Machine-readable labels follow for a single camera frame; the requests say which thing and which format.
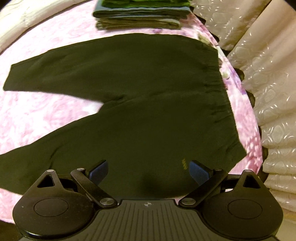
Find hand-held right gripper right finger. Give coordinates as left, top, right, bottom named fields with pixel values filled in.
left=179, top=159, right=264, bottom=208

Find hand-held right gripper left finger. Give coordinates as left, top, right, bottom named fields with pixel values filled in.
left=35, top=159, right=116, bottom=208

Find dark elastic-waist pants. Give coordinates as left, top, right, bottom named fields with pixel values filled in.
left=0, top=33, right=247, bottom=202

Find stack of folded clothes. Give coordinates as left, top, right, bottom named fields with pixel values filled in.
left=95, top=18, right=181, bottom=31
left=92, top=6, right=191, bottom=19

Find pink floral blanket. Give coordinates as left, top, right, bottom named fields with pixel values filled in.
left=0, top=0, right=263, bottom=223

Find patterned curtain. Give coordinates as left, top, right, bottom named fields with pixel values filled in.
left=192, top=0, right=296, bottom=223

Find grey striped duvet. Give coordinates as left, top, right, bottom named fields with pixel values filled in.
left=0, top=0, right=41, bottom=50

